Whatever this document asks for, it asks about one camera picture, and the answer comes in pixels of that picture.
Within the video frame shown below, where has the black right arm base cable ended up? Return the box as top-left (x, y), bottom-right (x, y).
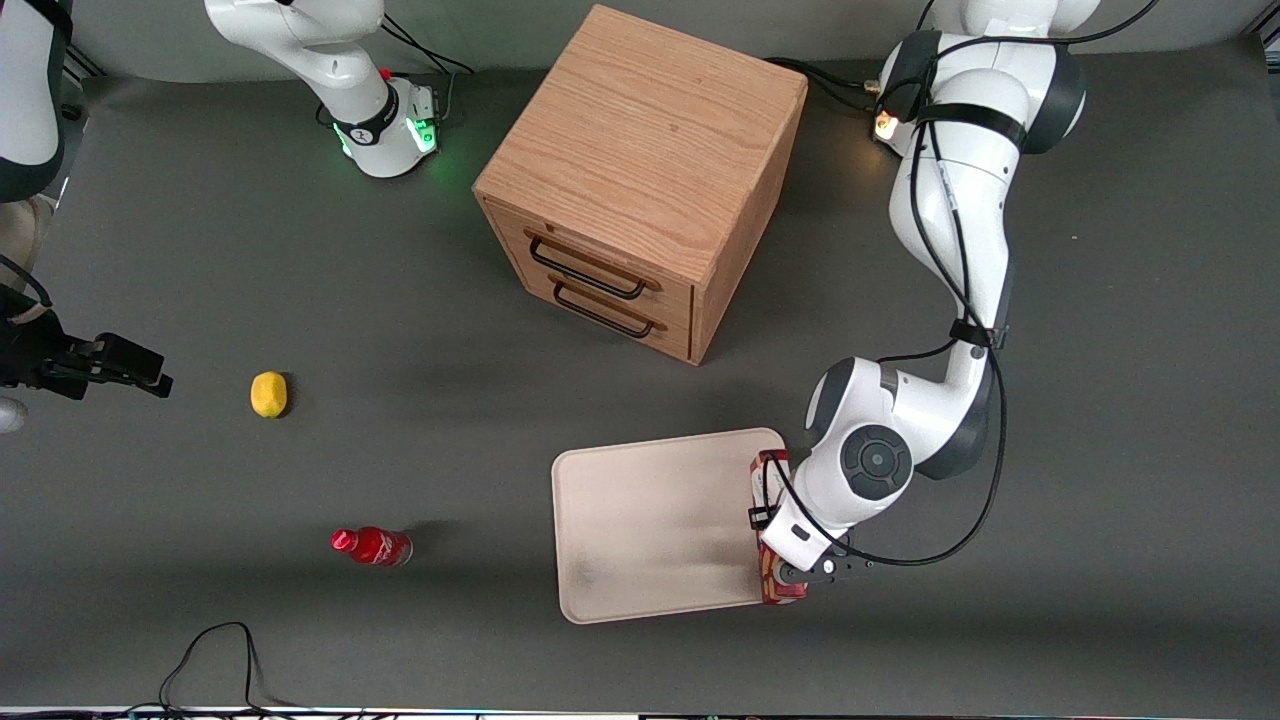
top-left (378, 14), bottom-right (477, 126)

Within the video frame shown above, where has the black arm base cable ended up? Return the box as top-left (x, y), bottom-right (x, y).
top-left (764, 56), bottom-right (886, 113)
top-left (378, 14), bottom-right (477, 126)

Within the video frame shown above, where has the black wire drawer handle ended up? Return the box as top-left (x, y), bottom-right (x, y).
top-left (528, 234), bottom-right (649, 301)
top-left (551, 279), bottom-right (657, 340)

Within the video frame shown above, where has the red cookie box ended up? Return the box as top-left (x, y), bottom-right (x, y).
top-left (751, 449), bottom-right (810, 607)

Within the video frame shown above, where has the yellow lemon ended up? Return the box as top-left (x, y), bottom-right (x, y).
top-left (249, 370), bottom-right (290, 420)

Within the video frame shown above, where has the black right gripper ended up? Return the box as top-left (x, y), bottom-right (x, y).
top-left (0, 288), bottom-right (174, 401)

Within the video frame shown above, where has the black left arm base cable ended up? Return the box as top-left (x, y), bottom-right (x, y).
top-left (764, 56), bottom-right (886, 113)

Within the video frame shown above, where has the wooden two-drawer cabinet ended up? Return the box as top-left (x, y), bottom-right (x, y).
top-left (473, 4), bottom-right (809, 367)

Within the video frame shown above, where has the red soda bottle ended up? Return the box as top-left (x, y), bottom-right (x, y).
top-left (330, 526), bottom-right (414, 569)

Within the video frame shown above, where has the beige plastic tray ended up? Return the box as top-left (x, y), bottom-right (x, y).
top-left (550, 427), bottom-right (791, 626)

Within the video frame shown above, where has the black looped table-edge cable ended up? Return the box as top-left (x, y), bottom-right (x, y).
top-left (158, 621), bottom-right (301, 715)

